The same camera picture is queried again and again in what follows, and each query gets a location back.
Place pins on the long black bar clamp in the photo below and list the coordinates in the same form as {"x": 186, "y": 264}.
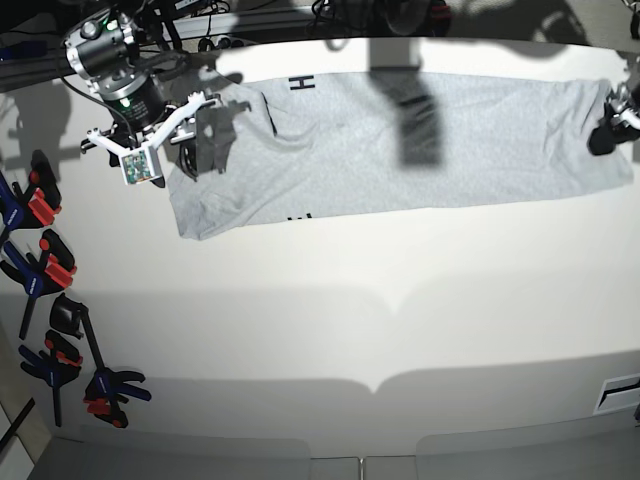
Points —
{"x": 108, "y": 390}

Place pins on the white floor vent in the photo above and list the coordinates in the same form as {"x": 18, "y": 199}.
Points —
{"x": 617, "y": 394}

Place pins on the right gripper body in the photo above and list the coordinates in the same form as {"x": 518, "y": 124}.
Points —
{"x": 140, "y": 104}

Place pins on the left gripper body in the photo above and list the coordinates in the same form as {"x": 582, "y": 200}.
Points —
{"x": 622, "y": 107}

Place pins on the lower left blue clamp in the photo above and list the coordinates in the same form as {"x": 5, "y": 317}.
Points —
{"x": 57, "y": 367}

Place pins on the black strip at corner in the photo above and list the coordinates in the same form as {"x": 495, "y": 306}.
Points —
{"x": 16, "y": 424}

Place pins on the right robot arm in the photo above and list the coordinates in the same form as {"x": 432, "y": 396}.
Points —
{"x": 131, "y": 57}

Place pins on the aluminium rail frame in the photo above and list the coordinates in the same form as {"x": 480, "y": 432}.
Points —
{"x": 263, "y": 25}

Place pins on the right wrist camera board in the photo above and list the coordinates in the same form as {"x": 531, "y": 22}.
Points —
{"x": 140, "y": 165}

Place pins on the top blue red clamp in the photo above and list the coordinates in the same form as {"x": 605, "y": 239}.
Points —
{"x": 32, "y": 208}

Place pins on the blue red clamp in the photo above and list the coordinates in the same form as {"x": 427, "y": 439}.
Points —
{"x": 32, "y": 208}
{"x": 51, "y": 273}

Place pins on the grey T-shirt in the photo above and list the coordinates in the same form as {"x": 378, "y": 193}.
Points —
{"x": 369, "y": 142}

